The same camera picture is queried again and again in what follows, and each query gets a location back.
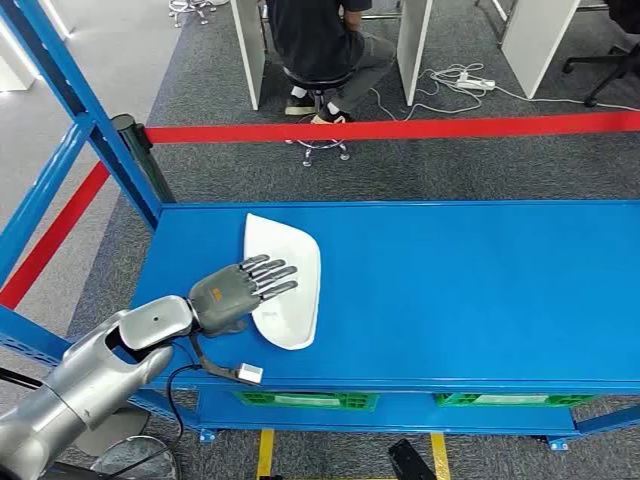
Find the white power strip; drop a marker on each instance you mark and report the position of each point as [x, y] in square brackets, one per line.
[475, 83]

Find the black barrier belt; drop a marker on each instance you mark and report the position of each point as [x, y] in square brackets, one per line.
[20, 379]

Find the white low cabinet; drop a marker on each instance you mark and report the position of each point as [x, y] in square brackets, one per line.
[15, 73]

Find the white desk panel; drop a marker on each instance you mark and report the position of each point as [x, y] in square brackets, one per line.
[412, 46]
[535, 40]
[250, 46]

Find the blue metal shelf rack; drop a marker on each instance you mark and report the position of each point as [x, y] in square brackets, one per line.
[400, 298]

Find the black office chair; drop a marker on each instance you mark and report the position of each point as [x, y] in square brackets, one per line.
[620, 63]

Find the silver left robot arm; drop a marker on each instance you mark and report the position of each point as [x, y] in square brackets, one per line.
[90, 378]

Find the person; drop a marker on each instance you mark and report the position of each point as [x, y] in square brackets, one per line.
[310, 33]

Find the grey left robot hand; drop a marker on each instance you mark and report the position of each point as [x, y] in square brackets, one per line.
[225, 301]

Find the chrome chair base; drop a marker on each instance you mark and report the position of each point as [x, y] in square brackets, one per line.
[192, 10]

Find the black round stool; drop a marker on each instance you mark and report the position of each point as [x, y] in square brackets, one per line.
[317, 81]

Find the yellow floor tape outline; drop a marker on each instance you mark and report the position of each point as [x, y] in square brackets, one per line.
[265, 457]

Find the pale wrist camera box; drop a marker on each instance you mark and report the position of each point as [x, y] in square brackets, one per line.
[250, 374]

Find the white curved plastic part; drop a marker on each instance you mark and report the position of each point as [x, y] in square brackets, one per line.
[295, 318]

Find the green plastic crate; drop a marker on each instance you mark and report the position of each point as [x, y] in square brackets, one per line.
[360, 401]
[450, 400]

